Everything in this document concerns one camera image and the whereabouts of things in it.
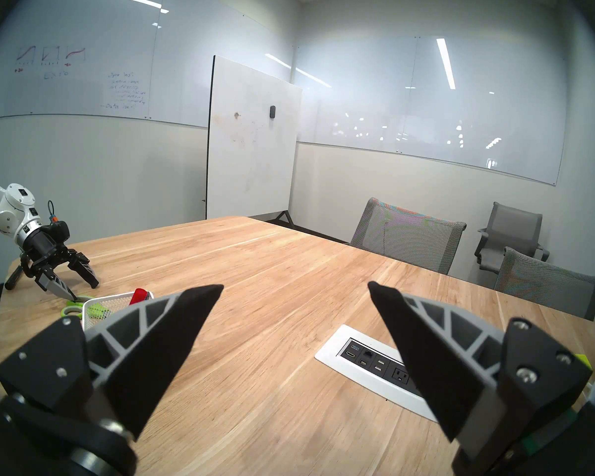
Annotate wall whiteboard with blue writing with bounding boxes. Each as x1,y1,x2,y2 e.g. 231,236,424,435
0,0,296,129

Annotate grey mesh office chair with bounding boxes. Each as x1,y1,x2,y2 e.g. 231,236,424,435
350,197,467,276
494,247,595,321

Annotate green handled scissors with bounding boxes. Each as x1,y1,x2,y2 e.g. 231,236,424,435
61,294,111,319

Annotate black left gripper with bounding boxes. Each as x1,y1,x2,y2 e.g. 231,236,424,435
20,229,101,301

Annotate silver table power outlet panel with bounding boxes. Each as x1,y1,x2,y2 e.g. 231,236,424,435
315,324,439,422

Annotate grey office chair with armrests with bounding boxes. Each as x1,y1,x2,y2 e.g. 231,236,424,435
475,202,550,274

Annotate wide glass wall whiteboard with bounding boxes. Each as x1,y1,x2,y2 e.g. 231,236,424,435
295,34,567,186

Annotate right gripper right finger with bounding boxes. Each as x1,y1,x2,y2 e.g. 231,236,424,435
368,280,593,476

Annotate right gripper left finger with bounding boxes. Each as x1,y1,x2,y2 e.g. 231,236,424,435
0,284,225,476

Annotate rolling white whiteboard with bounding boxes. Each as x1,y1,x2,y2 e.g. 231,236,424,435
206,55,303,227

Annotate white mesh pen holder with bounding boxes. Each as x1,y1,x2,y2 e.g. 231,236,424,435
82,292,154,332

